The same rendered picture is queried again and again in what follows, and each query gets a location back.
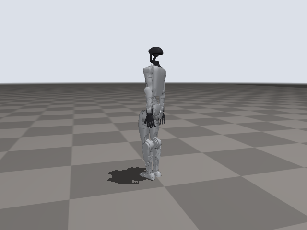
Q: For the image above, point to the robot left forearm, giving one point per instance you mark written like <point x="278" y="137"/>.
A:
<point x="149" y="99"/>

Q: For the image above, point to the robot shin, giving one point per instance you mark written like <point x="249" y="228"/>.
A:
<point x="156" y="157"/>
<point x="148" y="157"/>

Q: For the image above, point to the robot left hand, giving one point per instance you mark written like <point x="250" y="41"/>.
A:
<point x="149" y="119"/>

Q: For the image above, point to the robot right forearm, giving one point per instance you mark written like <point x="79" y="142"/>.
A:
<point x="161" y="101"/>

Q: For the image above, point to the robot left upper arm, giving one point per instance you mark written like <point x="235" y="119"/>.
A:
<point x="148" y="71"/>

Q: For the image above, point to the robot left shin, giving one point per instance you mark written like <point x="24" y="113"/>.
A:
<point x="148" y="157"/>

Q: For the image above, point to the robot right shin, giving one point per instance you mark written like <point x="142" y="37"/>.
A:
<point x="156" y="157"/>

